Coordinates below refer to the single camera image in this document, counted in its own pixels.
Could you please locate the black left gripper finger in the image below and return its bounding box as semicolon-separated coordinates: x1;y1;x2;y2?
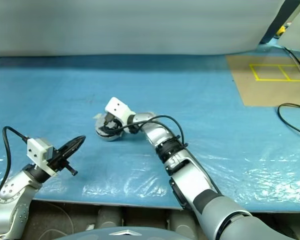
61;136;87;161
57;135;87;156

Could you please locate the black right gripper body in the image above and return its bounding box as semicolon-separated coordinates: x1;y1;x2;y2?
101;112;127;137

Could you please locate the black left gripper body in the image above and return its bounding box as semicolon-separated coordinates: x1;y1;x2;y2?
48;147;78;177

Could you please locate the silver motor lid circuit board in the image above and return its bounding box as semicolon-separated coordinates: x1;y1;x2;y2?
93;112;125;137

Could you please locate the blue table mat plastic film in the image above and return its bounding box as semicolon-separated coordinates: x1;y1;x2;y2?
0;39;300;210

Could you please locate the grey rounded cylinder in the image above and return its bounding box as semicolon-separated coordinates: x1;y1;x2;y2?
97;206;123;228
169;211;198;235

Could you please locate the grey robot torso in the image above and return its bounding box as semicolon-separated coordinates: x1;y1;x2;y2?
52;227;198;240

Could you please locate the brown cardboard sheet yellow tape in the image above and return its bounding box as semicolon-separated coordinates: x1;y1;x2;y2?
225;54;300;107

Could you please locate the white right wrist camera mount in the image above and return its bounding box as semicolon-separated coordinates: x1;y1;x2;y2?
104;96;136;126

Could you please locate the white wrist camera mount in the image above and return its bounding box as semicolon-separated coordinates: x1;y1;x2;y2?
26;136;60;178
104;96;136;126

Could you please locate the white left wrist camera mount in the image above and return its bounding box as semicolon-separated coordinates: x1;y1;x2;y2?
26;136;60;178

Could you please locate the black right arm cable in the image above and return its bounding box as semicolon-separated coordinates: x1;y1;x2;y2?
113;114;188;150

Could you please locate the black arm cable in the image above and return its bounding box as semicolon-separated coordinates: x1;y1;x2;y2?
0;126;31;205
113;114;188;150

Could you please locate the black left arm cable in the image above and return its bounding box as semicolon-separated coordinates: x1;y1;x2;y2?
0;126;31;205

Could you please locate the black looped cable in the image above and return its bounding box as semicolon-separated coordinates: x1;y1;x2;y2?
277;103;300;139

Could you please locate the thin cable by cardboard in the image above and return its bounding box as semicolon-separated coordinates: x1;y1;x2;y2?
282;46;300;81

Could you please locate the dark metal post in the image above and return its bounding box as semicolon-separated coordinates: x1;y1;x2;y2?
260;0;300;45

